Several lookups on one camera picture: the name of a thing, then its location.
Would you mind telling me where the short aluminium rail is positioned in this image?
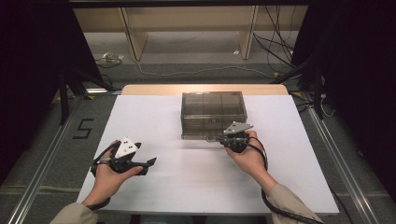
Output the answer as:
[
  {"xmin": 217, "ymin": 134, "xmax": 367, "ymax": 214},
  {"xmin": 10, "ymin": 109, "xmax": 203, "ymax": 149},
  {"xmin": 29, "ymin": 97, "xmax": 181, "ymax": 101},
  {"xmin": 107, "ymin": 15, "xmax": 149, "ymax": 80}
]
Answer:
[{"xmin": 85, "ymin": 88, "xmax": 123, "ymax": 95}]

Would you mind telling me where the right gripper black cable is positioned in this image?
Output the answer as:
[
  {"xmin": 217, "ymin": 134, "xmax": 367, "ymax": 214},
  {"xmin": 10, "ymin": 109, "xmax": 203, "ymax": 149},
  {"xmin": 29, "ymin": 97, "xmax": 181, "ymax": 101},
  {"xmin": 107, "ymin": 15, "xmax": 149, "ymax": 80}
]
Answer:
[{"xmin": 247, "ymin": 136, "xmax": 325, "ymax": 224}]

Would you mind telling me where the bundle of black cables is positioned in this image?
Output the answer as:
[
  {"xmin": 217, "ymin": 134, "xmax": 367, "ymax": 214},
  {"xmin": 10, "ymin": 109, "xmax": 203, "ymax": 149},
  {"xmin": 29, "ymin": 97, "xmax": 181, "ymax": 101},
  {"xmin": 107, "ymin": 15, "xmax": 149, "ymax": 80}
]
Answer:
[{"xmin": 252, "ymin": 5, "xmax": 296, "ymax": 74}]

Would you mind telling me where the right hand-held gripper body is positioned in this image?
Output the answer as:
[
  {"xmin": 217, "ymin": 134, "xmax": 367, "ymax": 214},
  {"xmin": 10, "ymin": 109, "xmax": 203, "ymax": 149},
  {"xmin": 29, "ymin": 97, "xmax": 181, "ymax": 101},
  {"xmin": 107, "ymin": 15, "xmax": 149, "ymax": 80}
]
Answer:
[{"xmin": 219, "ymin": 121, "xmax": 254, "ymax": 154}]

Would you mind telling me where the black curtain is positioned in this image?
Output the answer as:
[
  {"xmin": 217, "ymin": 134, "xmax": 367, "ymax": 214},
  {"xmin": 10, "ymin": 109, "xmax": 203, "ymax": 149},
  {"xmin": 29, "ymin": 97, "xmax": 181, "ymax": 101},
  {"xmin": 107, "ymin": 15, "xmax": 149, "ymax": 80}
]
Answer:
[
  {"xmin": 0, "ymin": 0, "xmax": 106, "ymax": 185},
  {"xmin": 290, "ymin": 0, "xmax": 396, "ymax": 203}
]

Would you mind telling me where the long aluminium rail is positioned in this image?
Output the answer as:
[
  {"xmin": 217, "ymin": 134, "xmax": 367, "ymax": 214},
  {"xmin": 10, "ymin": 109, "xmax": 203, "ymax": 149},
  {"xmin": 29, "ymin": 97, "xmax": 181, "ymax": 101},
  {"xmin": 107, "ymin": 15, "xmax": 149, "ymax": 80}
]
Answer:
[
  {"xmin": 7, "ymin": 96, "xmax": 90, "ymax": 224},
  {"xmin": 306, "ymin": 106, "xmax": 382, "ymax": 224}
]

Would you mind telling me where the person's left hand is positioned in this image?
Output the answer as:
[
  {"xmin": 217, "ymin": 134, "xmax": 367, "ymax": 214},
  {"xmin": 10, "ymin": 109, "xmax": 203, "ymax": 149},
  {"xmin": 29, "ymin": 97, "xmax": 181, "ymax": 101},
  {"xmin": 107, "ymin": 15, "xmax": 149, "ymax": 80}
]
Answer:
[{"xmin": 82, "ymin": 139, "xmax": 145, "ymax": 208}]

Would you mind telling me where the person's right hand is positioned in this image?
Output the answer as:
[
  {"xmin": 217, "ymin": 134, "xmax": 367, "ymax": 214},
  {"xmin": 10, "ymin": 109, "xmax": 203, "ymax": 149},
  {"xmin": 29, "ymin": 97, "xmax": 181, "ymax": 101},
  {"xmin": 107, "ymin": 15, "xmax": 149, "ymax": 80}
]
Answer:
[{"xmin": 224, "ymin": 130, "xmax": 278, "ymax": 194}]

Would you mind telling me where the coiled pale cable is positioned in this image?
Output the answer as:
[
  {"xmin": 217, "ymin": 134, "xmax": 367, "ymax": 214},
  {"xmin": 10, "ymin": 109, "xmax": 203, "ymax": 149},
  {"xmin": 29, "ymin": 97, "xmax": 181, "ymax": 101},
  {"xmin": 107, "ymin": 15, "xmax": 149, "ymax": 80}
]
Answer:
[{"xmin": 93, "ymin": 52, "xmax": 125, "ymax": 69}]

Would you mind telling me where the smoky transparent drawer cabinet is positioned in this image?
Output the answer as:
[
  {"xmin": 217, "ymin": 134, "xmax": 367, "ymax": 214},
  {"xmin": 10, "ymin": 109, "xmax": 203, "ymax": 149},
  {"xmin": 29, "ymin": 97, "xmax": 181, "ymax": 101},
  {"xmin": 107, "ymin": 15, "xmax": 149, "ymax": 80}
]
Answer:
[{"xmin": 180, "ymin": 91, "xmax": 248, "ymax": 140}]

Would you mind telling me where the black tripod stand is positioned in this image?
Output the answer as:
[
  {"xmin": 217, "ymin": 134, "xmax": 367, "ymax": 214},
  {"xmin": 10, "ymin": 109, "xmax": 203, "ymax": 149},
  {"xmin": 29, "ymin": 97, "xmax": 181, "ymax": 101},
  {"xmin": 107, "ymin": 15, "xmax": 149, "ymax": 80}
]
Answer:
[
  {"xmin": 58, "ymin": 68, "xmax": 115, "ymax": 125},
  {"xmin": 272, "ymin": 57, "xmax": 326, "ymax": 120}
]

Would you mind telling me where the thin white cable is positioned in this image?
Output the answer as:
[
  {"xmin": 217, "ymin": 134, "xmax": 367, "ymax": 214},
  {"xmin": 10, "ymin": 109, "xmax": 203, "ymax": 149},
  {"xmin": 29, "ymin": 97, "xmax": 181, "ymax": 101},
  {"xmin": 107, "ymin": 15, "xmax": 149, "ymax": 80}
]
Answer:
[{"xmin": 319, "ymin": 92, "xmax": 336, "ymax": 119}]

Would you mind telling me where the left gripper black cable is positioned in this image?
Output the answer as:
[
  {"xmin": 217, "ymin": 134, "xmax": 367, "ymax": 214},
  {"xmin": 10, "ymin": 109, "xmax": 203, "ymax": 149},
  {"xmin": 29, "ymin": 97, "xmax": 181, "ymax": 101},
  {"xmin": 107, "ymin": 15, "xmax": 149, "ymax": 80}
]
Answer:
[{"xmin": 90, "ymin": 141, "xmax": 113, "ymax": 212}]

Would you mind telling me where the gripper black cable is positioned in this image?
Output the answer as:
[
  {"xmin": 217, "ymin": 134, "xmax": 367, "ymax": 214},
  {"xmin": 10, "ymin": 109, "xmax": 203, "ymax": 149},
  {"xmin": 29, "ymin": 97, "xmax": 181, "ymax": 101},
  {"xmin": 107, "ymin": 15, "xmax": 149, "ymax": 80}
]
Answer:
[
  {"xmin": 247, "ymin": 136, "xmax": 325, "ymax": 224},
  {"xmin": 90, "ymin": 141, "xmax": 113, "ymax": 212}
]

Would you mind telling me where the black floor cable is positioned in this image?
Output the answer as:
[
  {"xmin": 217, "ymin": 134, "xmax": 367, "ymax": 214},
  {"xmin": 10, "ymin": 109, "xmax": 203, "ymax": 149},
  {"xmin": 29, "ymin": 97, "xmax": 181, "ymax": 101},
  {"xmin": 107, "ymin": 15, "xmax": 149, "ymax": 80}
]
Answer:
[{"xmin": 329, "ymin": 186, "xmax": 354, "ymax": 224}]

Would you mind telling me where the white paper sheet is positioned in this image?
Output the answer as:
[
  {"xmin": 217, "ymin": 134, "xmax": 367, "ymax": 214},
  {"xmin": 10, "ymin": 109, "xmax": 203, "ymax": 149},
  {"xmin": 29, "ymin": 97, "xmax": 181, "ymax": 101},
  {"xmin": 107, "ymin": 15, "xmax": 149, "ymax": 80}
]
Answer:
[{"xmin": 76, "ymin": 94, "xmax": 340, "ymax": 216}]

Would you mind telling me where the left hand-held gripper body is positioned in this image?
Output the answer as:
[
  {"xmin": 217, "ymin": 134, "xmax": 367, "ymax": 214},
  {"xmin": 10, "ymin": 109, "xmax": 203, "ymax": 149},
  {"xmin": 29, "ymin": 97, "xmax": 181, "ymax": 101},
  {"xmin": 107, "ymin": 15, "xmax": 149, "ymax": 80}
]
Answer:
[{"xmin": 109, "ymin": 136, "xmax": 149, "ymax": 175}]

